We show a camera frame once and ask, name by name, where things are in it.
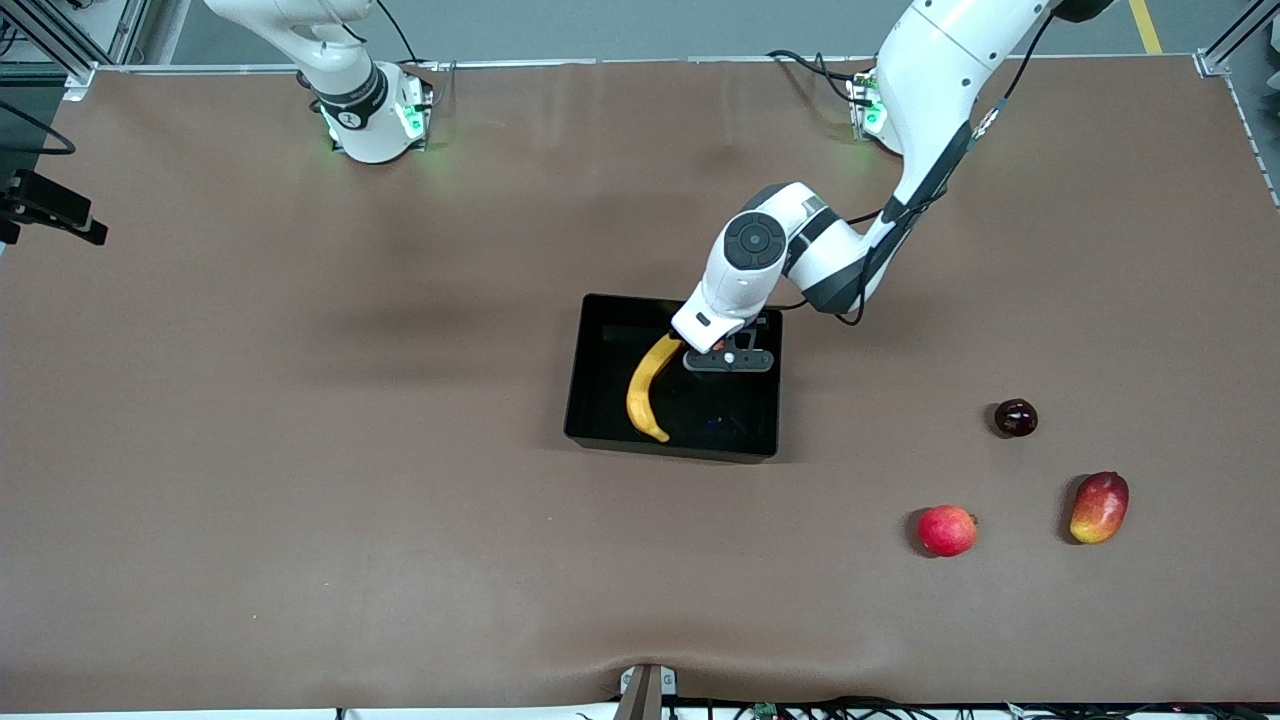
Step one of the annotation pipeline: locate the black plastic box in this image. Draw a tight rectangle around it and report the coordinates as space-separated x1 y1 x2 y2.
563 293 784 464

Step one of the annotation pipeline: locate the yellow banana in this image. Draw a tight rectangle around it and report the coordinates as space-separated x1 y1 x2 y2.
626 333 685 443

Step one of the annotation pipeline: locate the plain red round fruit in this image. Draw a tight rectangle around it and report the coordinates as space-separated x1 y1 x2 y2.
917 504 978 558

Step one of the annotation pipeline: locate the dark purple plum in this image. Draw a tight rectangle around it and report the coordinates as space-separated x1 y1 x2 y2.
994 398 1039 439

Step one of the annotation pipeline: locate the metal table edge clamp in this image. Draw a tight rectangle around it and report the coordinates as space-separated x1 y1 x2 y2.
619 664 678 720

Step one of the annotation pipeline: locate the red yellow mango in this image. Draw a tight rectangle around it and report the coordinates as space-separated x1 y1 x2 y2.
1069 471 1130 545

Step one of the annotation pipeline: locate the brown table mat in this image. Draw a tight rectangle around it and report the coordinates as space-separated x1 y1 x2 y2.
0 55 1280 713

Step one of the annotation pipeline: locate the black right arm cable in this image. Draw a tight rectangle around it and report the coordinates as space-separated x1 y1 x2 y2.
0 100 78 157

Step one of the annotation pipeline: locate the aluminium frame with diagonal strut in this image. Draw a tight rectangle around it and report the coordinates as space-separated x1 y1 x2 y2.
0 0 151 101

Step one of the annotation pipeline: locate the black arm base cable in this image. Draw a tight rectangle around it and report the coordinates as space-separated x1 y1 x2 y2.
375 0 441 76
767 48 881 106

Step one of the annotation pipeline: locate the aluminium frame corner rail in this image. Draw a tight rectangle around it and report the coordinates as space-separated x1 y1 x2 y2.
1195 0 1280 211

